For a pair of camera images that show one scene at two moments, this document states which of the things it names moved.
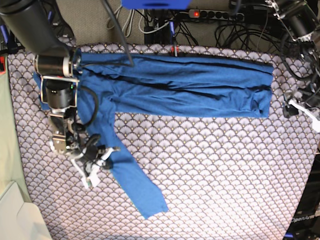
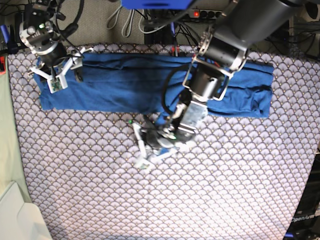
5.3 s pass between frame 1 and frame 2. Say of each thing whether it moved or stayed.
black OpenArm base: stayed
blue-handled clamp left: stayed
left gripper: moved
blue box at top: stayed
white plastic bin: stayed
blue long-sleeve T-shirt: moved
